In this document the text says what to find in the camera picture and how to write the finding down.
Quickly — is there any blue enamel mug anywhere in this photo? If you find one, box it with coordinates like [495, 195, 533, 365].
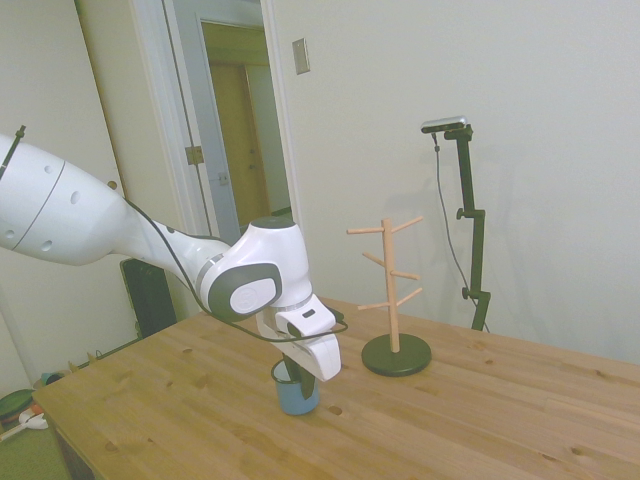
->
[270, 360, 321, 417]

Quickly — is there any white floor object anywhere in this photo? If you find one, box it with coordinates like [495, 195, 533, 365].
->
[0, 412, 50, 441]

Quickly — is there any green round floor object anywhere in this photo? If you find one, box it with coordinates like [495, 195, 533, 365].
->
[0, 389, 35, 426]

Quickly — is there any metal wall switch plate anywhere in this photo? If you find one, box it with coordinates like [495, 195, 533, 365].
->
[291, 37, 311, 76]

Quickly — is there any wooden mug tree black base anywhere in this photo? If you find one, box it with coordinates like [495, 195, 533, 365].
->
[346, 215, 433, 378]

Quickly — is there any black articulated camera stand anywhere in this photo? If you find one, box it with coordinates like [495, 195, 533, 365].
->
[443, 125, 492, 332]

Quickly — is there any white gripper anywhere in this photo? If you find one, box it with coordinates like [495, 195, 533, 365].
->
[257, 312, 343, 402]

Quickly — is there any brown hallway door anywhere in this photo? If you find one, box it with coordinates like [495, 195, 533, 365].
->
[209, 63, 274, 221]

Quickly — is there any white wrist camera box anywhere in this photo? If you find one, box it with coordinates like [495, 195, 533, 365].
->
[273, 294, 337, 340]

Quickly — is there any white open door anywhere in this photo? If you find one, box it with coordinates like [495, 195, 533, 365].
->
[198, 19, 241, 241]

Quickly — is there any silver exterior camera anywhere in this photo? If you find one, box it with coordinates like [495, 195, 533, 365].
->
[420, 115, 470, 135]

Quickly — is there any black case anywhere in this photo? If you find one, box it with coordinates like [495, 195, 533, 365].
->
[119, 257, 179, 340]

